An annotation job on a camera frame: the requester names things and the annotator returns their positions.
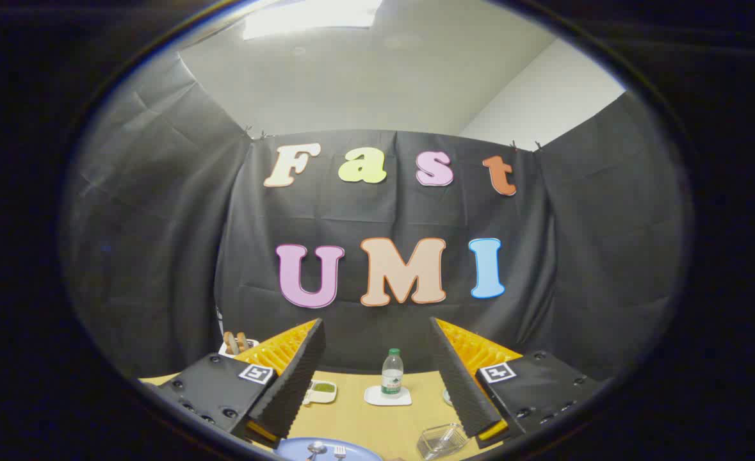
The toast slice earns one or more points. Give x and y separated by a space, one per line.
243 340
228 342

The white divided bean dish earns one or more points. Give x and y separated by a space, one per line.
321 389

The white square coaster tray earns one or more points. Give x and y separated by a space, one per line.
374 398

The clear plastic water bottle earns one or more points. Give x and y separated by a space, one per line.
392 374

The pale green food plate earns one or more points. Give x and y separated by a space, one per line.
446 397

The blue round plate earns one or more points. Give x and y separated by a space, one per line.
364 453

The ceiling light panel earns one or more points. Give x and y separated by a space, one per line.
313 16

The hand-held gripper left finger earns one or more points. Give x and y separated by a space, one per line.
294 384

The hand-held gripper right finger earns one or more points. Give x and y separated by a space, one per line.
463 390

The cream toaster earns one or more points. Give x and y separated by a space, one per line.
230 351

